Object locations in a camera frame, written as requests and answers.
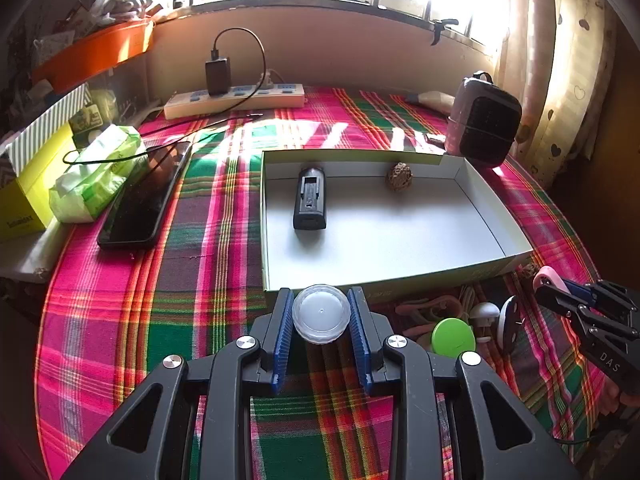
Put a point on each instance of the clear plastic organizer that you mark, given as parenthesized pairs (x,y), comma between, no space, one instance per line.
(122,90)

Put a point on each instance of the pink looped clip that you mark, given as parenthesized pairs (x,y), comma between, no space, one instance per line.
(425,309)

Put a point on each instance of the orange plastic tray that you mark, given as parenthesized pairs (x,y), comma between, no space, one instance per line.
(95,52)

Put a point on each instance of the white power plug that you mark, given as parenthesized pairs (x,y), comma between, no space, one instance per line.
(267,80)

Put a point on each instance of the plaid tablecloth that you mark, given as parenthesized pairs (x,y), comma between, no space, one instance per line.
(200,285)

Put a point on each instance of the heart print curtain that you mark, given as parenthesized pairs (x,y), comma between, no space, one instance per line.
(560,60)

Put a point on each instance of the clear round plastic lid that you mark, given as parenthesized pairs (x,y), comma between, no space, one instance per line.
(320,312)

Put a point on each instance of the black oval disc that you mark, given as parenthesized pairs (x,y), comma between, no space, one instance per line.
(510,322)

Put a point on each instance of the small grey fan heater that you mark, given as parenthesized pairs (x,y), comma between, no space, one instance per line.
(482,125)

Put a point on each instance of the black battery charger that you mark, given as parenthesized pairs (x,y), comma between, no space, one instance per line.
(310,200)

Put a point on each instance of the white power strip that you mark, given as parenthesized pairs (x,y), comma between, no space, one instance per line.
(200,102)

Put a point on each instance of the yellow-green carton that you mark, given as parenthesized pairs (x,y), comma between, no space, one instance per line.
(30,195)

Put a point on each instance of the green tissue pack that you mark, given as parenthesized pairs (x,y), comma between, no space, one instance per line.
(95,175)

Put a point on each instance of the black smartphone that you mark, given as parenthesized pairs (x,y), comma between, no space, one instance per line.
(140,195)

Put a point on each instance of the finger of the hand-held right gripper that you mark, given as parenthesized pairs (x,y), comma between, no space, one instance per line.
(555,300)
(582,291)

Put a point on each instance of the black window hook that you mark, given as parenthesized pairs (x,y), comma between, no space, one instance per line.
(441,25)

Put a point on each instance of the beige plastic object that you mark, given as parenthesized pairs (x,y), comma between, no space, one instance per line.
(431,98)

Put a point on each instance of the small green labelled box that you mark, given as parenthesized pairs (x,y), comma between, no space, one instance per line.
(90,119)

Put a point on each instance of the green round lid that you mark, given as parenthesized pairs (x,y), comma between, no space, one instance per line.
(452,337)

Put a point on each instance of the black power adapter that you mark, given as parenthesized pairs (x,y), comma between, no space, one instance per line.
(218,76)

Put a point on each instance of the striped white box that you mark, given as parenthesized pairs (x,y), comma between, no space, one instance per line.
(45,120)

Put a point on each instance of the brown walnut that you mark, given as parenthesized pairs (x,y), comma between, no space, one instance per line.
(526,271)
(398,176)

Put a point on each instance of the white mushroom-shaped object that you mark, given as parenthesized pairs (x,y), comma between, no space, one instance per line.
(484,314)

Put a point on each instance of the white cardboard box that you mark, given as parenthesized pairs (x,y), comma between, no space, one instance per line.
(390,240)

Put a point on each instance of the white side shelf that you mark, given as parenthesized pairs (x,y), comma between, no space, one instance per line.
(25,260)

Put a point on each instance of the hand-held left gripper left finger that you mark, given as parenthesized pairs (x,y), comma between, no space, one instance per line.
(281,340)

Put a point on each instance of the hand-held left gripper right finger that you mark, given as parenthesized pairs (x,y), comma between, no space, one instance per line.
(359,340)

